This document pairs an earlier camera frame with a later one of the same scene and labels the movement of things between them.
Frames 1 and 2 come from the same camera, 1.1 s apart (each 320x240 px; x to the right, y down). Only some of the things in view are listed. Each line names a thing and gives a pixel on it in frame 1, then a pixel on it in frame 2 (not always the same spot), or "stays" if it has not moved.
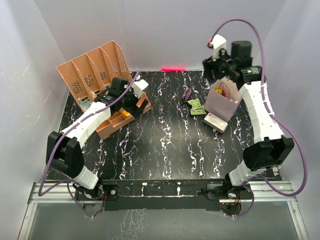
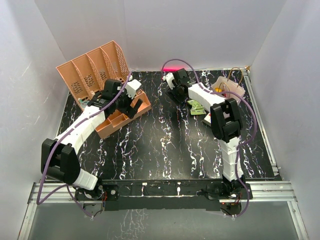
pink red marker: [173, 69] stays
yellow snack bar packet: [218, 90] stays
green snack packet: [196, 108] stays
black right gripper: [208, 66] → [172, 93]
